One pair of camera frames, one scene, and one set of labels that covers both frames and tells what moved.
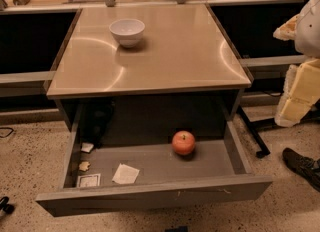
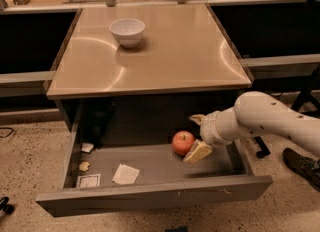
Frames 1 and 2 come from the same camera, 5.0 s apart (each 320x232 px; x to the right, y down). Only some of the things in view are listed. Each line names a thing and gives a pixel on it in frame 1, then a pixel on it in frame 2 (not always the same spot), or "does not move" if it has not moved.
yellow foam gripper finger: x=287 y=31 to x=222 y=126
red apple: x=183 y=142 does not move
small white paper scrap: x=86 y=147 does not move
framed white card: x=89 y=180 does not move
